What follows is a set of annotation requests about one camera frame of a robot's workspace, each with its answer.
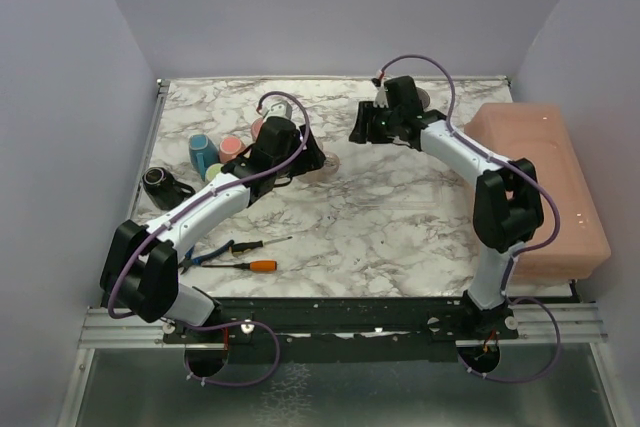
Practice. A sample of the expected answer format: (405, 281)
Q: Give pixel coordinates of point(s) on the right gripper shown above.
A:
(363, 131)

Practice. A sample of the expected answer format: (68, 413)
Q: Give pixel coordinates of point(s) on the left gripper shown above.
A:
(311, 158)

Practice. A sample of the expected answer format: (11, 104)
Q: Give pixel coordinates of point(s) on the purple mug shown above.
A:
(424, 98)

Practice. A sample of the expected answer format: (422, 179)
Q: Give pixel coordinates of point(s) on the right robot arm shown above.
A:
(507, 208)

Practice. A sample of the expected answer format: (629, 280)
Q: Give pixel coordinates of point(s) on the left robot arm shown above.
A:
(140, 276)

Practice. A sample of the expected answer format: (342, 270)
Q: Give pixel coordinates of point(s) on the pink spectrum mug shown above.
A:
(256, 127)

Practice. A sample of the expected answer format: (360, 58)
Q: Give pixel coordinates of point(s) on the salmon pink mug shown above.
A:
(229, 148)

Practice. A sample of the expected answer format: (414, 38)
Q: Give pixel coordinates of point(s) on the light green mug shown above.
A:
(212, 171)

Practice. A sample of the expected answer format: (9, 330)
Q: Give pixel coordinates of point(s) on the blue mug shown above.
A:
(202, 153)

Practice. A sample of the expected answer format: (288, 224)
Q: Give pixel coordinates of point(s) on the black mug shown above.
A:
(164, 190)

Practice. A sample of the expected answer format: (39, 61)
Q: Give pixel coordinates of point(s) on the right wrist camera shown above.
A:
(380, 99)

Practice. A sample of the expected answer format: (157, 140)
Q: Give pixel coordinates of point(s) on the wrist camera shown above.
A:
(380, 99)
(280, 108)

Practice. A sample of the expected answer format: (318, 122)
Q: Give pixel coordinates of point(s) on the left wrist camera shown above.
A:
(280, 108)

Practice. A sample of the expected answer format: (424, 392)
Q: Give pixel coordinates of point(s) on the black handled screwdriver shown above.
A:
(242, 247)

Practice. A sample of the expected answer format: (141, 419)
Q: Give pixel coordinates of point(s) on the orange handled screwdriver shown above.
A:
(260, 266)

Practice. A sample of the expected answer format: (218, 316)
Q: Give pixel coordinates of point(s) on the blue handled pliers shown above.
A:
(190, 260)

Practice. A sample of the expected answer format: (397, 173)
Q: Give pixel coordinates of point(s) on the black mounting base plate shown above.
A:
(252, 331)

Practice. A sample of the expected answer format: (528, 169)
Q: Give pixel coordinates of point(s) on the aluminium rail frame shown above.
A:
(391, 223)

